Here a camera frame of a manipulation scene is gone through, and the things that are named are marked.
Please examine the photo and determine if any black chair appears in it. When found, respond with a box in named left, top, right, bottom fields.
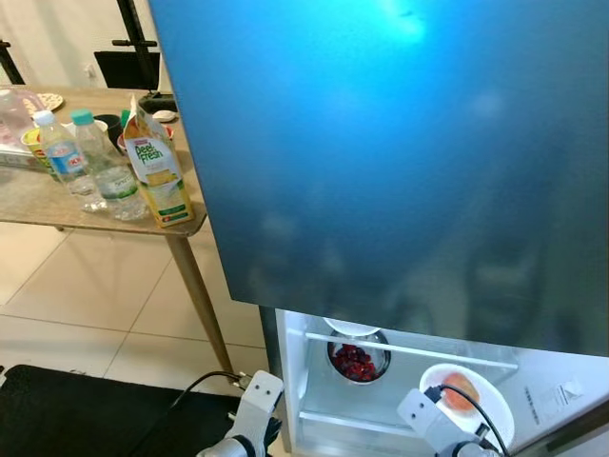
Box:
left=93, top=50, right=161, bottom=91

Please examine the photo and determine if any clear plastic container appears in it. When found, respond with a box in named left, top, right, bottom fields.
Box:
left=0, top=88, right=44, bottom=153

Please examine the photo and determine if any small patterned plate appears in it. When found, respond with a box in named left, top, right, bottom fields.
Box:
left=33, top=92, right=66, bottom=112

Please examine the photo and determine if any orange peach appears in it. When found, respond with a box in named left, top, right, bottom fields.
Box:
left=440, top=373, right=481, bottom=411

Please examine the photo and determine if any black tripod stand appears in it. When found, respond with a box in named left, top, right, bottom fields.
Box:
left=112, top=0, right=177, bottom=113

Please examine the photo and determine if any white green juice carton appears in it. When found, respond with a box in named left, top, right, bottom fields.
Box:
left=122, top=95, right=196, bottom=229

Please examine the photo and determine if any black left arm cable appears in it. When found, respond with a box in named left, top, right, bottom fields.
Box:
left=124, top=371, right=250, bottom=457

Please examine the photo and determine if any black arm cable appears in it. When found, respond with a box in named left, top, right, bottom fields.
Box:
left=124, top=371, right=250, bottom=457
left=423, top=383, right=512, bottom=457

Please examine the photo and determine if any white round plate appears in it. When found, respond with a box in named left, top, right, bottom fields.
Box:
left=419, top=364, right=516, bottom=450

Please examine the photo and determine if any yellow green cup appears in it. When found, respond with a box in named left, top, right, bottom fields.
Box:
left=21, top=129, right=53, bottom=174

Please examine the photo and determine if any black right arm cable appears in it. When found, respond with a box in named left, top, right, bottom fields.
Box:
left=423, top=383, right=512, bottom=457

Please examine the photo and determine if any black mug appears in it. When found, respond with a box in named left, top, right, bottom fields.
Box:
left=95, top=114, right=127, bottom=151

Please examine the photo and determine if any black floor mat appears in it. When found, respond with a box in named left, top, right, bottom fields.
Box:
left=0, top=365, right=286, bottom=457

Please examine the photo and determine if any clear teal-capped water bottle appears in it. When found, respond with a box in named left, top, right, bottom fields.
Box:
left=71, top=109, right=148, bottom=222

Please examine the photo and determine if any steel bowl of red berries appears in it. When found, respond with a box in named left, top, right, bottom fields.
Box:
left=326, top=328, right=392, bottom=385

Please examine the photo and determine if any wooden table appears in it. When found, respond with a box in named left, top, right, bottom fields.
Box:
left=0, top=86, right=235, bottom=374

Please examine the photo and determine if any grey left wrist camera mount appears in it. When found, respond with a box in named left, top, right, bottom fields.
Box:
left=226, top=371, right=285, bottom=447

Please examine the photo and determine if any glass fridge shelf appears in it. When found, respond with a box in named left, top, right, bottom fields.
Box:
left=304, top=330, right=520, bottom=370
left=298, top=409, right=405, bottom=439

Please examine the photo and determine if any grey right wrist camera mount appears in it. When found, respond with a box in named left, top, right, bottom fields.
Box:
left=397, top=386, right=477, bottom=453

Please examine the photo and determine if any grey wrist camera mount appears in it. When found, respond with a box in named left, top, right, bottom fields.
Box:
left=397, top=386, right=477, bottom=453
left=226, top=371, right=285, bottom=447

